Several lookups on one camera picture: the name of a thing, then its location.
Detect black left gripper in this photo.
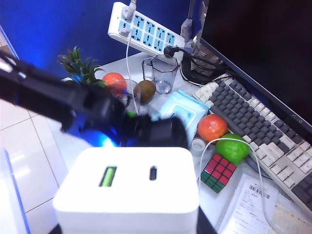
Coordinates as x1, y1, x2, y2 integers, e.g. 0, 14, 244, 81
121, 114, 190, 149

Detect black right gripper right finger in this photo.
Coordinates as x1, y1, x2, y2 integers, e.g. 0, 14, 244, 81
196, 207, 217, 234

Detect white charging base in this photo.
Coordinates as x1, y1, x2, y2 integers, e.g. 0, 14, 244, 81
53, 146, 200, 234

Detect thin white Type-C cable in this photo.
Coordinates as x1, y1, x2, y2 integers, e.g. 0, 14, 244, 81
198, 137, 276, 230

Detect light blue wet wipes pack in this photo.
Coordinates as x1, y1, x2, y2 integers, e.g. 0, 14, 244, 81
152, 89, 212, 144

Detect brown kiwi fruit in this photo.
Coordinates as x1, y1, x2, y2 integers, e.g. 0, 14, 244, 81
133, 79, 156, 105

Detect clear plastic measuring cup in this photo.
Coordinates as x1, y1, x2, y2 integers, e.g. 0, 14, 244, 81
142, 56, 180, 95

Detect clear plastic document bag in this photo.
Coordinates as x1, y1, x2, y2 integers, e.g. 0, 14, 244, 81
215, 173, 312, 234

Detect orange fruit beside keyboard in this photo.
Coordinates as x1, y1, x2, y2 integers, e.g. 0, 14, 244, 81
196, 114, 229, 142

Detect Rubik's cube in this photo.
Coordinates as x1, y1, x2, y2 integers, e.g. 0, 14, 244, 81
200, 153, 238, 195

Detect orange fruit in glass bowl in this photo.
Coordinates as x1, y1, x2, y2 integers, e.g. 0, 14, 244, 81
101, 72, 129, 97

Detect small green apple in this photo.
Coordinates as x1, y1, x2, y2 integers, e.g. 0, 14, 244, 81
215, 133, 251, 165

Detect white and grey keyboard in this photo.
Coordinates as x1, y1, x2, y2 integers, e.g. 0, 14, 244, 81
192, 78, 312, 212

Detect white power strip blue sockets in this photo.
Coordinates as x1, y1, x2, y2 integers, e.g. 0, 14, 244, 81
107, 1, 186, 58

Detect artificial pineapple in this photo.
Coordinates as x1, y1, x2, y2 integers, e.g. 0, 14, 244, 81
58, 46, 108, 87

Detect black AOC computer monitor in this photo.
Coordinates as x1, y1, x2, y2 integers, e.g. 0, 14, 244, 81
198, 0, 312, 147

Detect black power cable with plug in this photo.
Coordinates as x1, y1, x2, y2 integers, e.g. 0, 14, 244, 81
163, 45, 234, 85

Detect white power strip cord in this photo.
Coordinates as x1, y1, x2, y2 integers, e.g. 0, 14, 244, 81
121, 0, 137, 21

